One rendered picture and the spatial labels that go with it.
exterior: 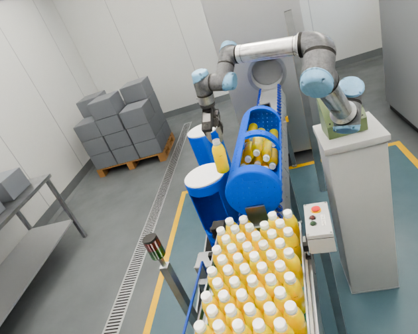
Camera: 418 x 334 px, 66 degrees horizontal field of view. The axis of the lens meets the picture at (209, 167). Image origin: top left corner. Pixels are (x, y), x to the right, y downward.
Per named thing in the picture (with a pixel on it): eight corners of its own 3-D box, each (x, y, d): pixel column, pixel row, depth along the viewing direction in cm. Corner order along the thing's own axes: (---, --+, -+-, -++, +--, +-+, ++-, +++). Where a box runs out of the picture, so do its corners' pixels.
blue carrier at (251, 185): (282, 140, 239) (280, 103, 225) (282, 217, 166) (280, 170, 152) (243, 142, 246) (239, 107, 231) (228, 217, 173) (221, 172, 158)
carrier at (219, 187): (222, 260, 264) (225, 287, 239) (184, 171, 224) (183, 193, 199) (256, 250, 261) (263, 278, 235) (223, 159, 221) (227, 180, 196)
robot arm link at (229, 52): (336, 16, 115) (215, 38, 139) (334, 43, 113) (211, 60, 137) (340, 36, 125) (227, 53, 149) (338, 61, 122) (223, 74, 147)
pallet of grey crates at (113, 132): (175, 138, 579) (148, 75, 525) (166, 160, 510) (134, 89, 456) (116, 155, 607) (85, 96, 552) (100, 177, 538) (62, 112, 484)
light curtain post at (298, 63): (326, 187, 324) (291, 8, 247) (326, 190, 319) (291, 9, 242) (319, 188, 326) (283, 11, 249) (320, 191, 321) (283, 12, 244)
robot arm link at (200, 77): (204, 74, 134) (187, 75, 138) (210, 98, 141) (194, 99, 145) (211, 66, 140) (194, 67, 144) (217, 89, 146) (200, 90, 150)
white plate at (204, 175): (184, 170, 223) (185, 171, 224) (183, 191, 199) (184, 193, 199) (223, 158, 220) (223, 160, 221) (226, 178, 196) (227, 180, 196)
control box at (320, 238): (330, 219, 144) (326, 200, 139) (336, 252, 127) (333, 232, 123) (307, 221, 147) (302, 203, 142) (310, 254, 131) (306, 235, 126)
